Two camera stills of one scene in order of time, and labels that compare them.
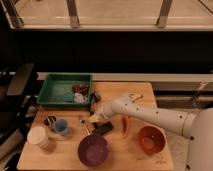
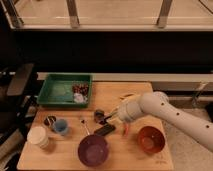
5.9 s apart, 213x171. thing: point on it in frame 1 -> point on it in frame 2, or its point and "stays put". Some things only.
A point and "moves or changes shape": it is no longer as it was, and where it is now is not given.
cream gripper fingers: x=94 y=118 -> x=115 y=113
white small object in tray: x=78 y=98 stays put
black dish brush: x=95 y=98 moves or changes shape
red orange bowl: x=152 y=139 stays put
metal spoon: x=83 y=122 stays put
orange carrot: x=125 y=122 stays put
